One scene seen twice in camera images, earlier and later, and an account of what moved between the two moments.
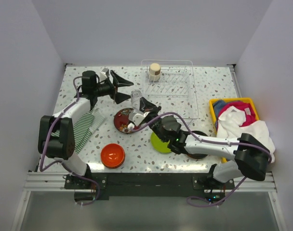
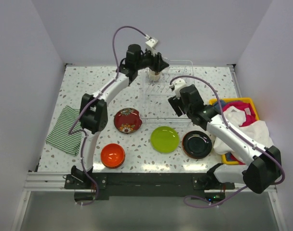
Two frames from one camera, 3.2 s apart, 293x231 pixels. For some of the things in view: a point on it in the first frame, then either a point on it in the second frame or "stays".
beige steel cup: x=154 y=72 stays
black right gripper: x=146 y=106 to x=174 y=102
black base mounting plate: x=160 y=186 stays
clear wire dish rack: x=175 y=94 stays
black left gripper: x=118 y=82 to x=157 y=64
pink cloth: x=245 y=106 stays
